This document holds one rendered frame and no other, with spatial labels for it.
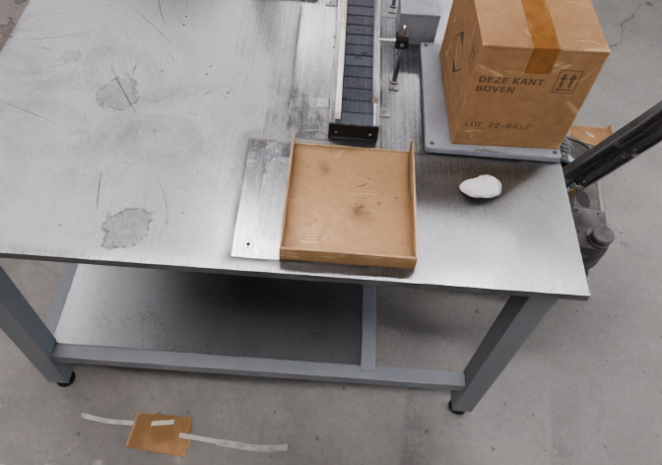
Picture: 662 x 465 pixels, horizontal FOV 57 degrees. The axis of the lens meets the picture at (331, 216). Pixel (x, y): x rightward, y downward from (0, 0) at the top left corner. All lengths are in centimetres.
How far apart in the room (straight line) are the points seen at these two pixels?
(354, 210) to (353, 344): 61
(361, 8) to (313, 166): 51
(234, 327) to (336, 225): 66
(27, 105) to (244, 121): 49
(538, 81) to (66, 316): 138
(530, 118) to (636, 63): 197
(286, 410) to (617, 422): 101
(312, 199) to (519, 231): 42
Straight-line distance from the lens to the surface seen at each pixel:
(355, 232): 120
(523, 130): 137
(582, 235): 207
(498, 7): 129
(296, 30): 164
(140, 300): 186
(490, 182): 130
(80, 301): 191
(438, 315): 209
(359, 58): 148
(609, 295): 235
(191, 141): 136
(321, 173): 129
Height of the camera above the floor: 182
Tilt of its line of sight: 54 degrees down
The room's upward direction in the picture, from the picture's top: 6 degrees clockwise
